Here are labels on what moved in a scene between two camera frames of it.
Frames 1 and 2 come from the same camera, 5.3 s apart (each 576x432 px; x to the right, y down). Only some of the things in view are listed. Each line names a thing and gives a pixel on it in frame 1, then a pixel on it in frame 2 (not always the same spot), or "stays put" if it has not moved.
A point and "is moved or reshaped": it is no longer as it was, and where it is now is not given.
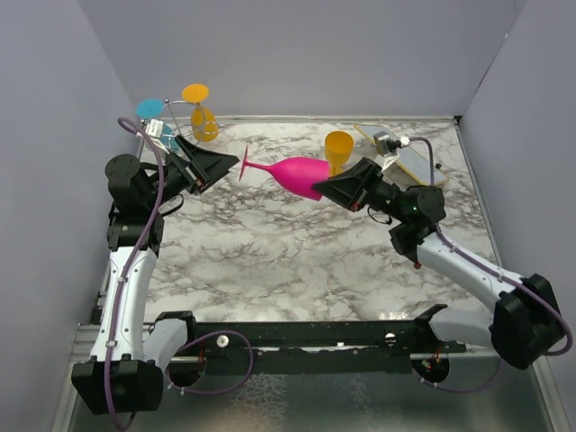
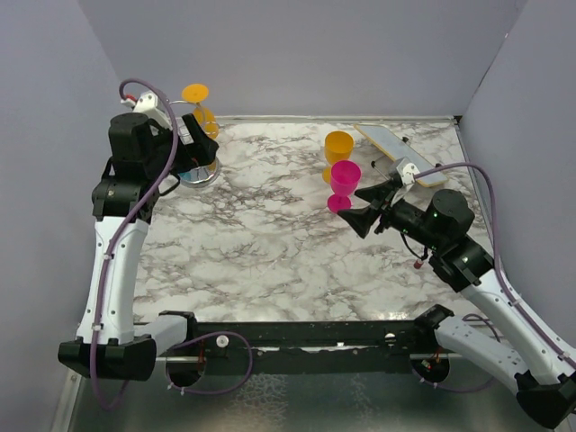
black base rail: [312, 347] stays put
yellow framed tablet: [388, 142] stays put
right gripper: [350, 188] → [362, 219]
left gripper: [215, 165] → [205, 148]
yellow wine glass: [337, 148] stays put
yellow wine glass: [203, 122] stays put
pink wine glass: [298, 174] is moved or reshaped
